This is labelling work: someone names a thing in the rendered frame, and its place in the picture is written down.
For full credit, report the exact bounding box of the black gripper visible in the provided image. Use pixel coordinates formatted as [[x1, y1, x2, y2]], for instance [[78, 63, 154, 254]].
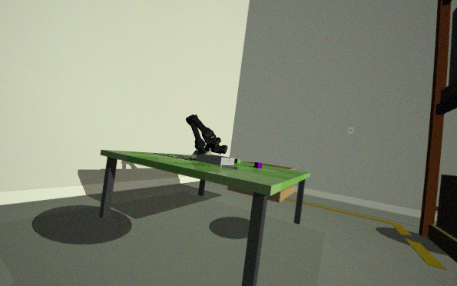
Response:
[[205, 145, 228, 154]]

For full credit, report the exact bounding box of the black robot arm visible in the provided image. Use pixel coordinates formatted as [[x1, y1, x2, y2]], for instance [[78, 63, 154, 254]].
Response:
[[186, 115, 221, 154]]

